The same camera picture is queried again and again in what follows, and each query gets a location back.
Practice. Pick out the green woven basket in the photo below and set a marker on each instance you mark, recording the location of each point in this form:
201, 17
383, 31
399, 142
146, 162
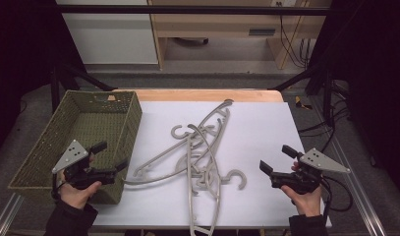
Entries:
89, 126

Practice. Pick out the white cabinet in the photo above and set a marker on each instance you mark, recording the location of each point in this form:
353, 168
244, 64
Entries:
112, 39

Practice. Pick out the white table mat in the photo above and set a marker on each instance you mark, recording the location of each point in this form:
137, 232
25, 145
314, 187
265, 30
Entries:
269, 137

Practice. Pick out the aluminium rail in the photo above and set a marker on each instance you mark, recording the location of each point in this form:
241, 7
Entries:
6, 214
358, 190

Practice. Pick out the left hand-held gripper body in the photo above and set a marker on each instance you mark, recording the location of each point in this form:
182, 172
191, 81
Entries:
71, 155

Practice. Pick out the person's right hand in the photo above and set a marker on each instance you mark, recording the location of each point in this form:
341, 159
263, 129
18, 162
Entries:
307, 203

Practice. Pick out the yellow and black tool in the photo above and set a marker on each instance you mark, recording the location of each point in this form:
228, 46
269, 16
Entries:
299, 103

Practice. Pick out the person's left hand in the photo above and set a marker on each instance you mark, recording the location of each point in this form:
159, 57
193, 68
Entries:
76, 196

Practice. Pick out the light wooden desk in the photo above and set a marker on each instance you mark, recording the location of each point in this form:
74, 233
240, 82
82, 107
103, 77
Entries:
220, 24

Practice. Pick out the black horizontal frame bar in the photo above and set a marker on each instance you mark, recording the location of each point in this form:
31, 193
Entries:
187, 10

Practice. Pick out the black metal stand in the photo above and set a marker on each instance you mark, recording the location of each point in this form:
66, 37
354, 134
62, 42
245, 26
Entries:
55, 88
327, 91

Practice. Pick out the black chair base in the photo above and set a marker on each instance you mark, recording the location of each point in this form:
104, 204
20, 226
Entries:
191, 41

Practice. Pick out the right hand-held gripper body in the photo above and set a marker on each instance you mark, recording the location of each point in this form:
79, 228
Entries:
318, 162

